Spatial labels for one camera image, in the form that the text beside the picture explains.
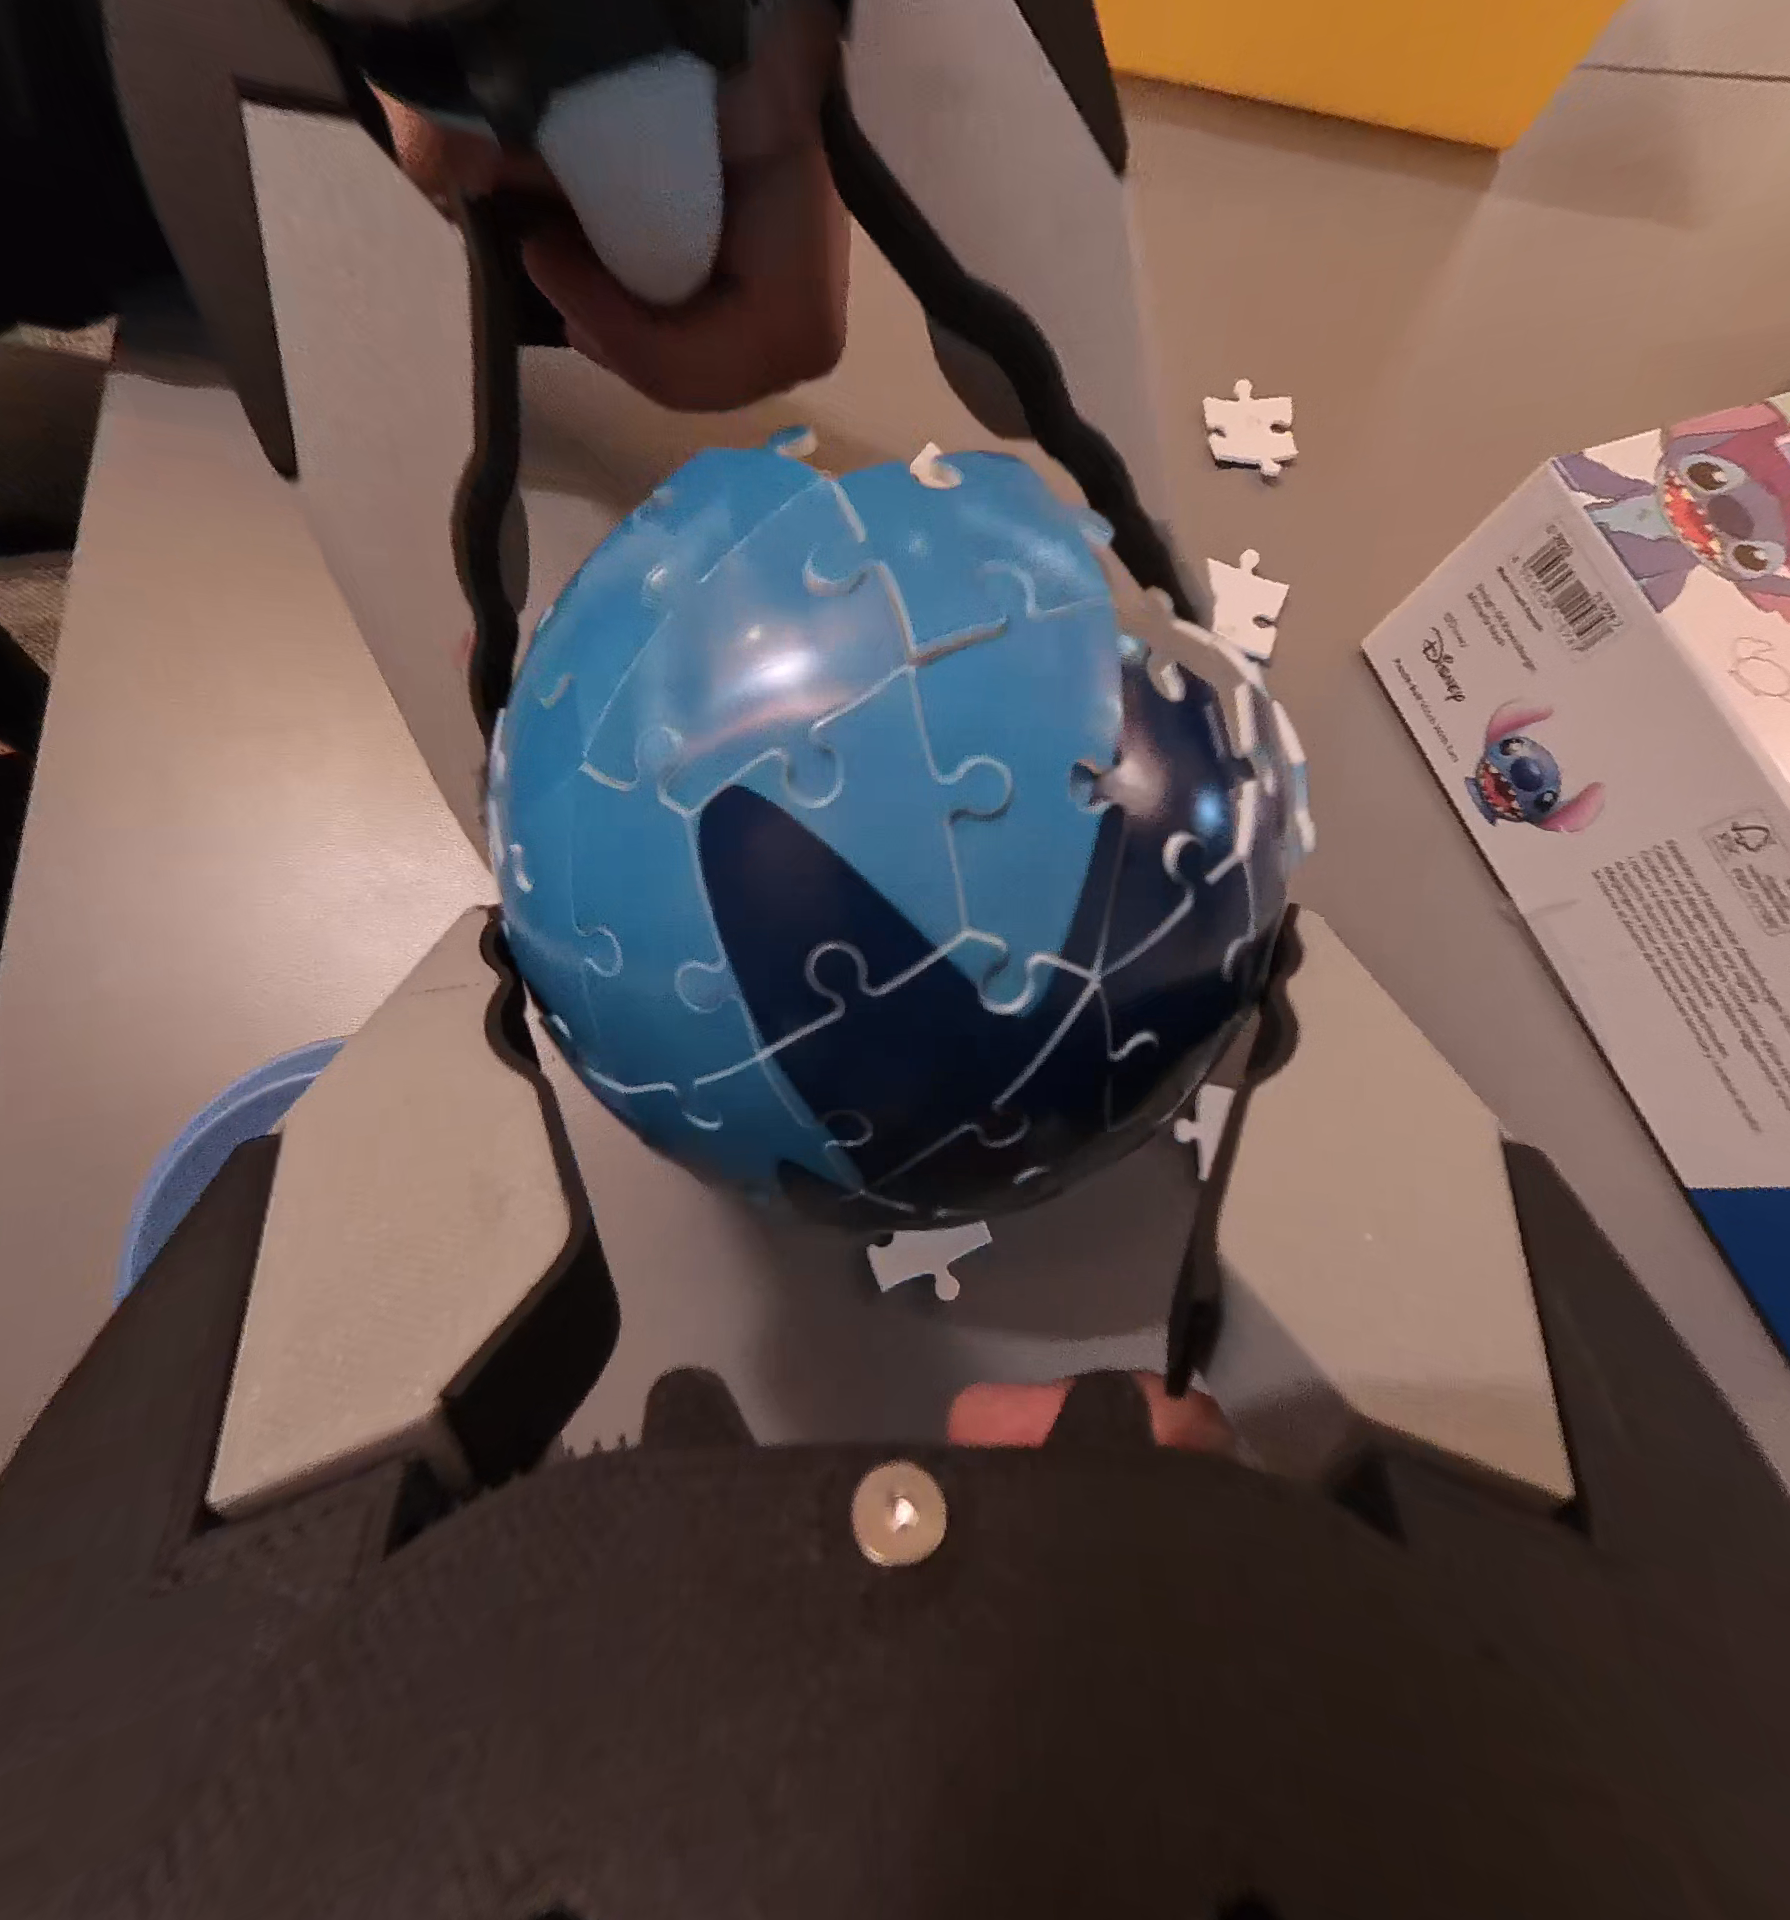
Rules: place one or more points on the blue round ball stand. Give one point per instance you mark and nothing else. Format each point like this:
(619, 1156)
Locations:
(219, 1142)

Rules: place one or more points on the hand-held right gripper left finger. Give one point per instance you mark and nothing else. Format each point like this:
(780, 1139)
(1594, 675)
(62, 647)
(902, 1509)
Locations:
(384, 1230)

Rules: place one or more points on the person's right hand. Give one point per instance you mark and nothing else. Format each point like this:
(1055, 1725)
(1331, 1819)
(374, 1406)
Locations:
(1009, 1412)

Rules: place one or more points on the person's black clothed torso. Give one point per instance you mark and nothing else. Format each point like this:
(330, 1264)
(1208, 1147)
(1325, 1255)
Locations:
(10, 181)

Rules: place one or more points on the yellow stacked plastic bins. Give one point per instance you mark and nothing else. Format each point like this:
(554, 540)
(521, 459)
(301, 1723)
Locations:
(1359, 60)

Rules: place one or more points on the person's left hand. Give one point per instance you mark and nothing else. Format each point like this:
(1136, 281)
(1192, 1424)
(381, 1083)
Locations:
(774, 301)

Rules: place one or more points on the blue puzzle ball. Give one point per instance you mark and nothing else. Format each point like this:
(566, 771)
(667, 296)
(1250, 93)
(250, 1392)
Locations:
(863, 842)

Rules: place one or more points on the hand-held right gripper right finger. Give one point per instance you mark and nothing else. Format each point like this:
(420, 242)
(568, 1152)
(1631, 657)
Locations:
(1390, 1230)

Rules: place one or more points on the white cartoon print puzzle box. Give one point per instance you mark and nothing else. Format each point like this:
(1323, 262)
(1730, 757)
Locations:
(1660, 899)

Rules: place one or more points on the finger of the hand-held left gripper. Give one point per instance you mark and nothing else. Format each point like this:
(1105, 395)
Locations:
(1029, 225)
(370, 330)

